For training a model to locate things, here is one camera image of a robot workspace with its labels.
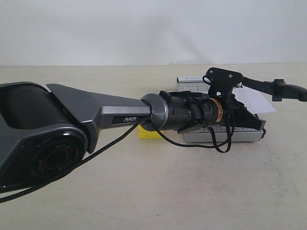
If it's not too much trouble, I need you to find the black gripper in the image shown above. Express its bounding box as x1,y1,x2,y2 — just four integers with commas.
177,93,265,135

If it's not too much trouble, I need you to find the yellow cube block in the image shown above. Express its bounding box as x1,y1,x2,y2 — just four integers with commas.
138,126,162,139

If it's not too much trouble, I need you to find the black camera cable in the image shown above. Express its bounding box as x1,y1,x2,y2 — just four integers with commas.
0,75,235,204

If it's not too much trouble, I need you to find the grey paper cutter base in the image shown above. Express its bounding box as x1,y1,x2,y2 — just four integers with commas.
177,76,267,144

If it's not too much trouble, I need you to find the white paper sheet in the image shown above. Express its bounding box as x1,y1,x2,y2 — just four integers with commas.
233,87,276,114

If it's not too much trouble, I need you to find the black cutter blade arm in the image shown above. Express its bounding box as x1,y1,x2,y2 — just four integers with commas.
242,77,307,102

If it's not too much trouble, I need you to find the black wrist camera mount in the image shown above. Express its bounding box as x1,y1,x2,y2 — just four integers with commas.
203,68,243,98

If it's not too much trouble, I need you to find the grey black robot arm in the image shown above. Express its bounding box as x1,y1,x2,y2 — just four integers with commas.
0,82,265,193

